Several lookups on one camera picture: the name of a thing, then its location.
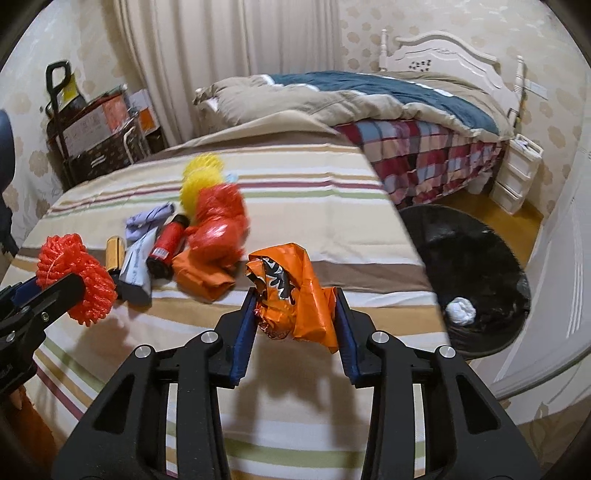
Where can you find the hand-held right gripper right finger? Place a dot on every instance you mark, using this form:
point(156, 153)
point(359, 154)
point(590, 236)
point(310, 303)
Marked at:
point(347, 339)

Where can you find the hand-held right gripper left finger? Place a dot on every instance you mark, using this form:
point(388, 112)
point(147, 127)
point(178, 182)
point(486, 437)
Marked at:
point(242, 339)

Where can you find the black trash bin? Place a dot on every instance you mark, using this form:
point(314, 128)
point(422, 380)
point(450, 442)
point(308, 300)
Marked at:
point(466, 258)

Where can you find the lavender crumpled cloth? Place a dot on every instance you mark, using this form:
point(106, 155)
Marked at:
point(145, 221)

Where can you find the flat orange packet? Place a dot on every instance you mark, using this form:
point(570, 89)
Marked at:
point(203, 279)

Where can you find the white wall fitting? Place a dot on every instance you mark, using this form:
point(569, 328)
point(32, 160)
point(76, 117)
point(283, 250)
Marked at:
point(535, 87)

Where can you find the red plastic bag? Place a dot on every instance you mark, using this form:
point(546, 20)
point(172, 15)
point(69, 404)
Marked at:
point(217, 221)

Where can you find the yellow honeycomb duster brush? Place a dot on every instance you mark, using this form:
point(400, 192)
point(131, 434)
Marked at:
point(201, 180)

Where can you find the plaid bed sheet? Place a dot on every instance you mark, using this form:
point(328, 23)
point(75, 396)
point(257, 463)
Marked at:
point(429, 157)

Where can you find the red bottle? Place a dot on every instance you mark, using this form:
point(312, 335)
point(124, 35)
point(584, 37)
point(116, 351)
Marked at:
point(167, 244)

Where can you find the yellow tag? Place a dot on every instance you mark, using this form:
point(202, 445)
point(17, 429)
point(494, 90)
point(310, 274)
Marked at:
point(70, 90)

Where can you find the orange snack wrapper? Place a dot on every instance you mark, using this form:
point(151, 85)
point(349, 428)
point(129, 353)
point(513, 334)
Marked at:
point(300, 295)

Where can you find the red foam fruit net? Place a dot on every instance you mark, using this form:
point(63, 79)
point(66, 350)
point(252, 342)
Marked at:
point(92, 281)

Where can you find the small white orange cardboard box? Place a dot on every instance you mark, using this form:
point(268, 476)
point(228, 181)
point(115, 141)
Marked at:
point(144, 110)

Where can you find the grey white pouch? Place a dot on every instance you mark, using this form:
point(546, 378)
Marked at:
point(137, 272)

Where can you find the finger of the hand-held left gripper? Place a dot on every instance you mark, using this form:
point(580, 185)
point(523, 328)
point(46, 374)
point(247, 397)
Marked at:
point(19, 294)
point(55, 295)

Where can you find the dark blue object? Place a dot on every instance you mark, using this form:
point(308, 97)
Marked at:
point(7, 161)

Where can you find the white crumpled paper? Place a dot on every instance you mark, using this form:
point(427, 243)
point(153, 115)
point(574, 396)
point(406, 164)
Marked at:
point(460, 310)

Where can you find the striped bed sheet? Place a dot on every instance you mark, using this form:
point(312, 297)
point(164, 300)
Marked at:
point(300, 203)

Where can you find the cream curtain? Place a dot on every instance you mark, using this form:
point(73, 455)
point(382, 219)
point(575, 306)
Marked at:
point(207, 60)

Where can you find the white door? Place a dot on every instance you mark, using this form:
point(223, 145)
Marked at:
point(558, 277)

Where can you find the brown patterned bag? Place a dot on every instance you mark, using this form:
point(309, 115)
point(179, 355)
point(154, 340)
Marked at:
point(104, 159)

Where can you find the beige and blue quilt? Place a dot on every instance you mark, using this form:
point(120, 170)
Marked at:
point(369, 99)

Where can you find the white bed headboard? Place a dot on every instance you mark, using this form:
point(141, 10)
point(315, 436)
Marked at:
point(443, 55)

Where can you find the white plastic drawer unit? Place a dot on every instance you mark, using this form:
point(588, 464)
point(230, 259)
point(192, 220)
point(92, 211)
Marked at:
point(515, 175)

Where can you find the large white orange cardboard box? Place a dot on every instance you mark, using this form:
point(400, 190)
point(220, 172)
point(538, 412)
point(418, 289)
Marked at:
point(92, 127)

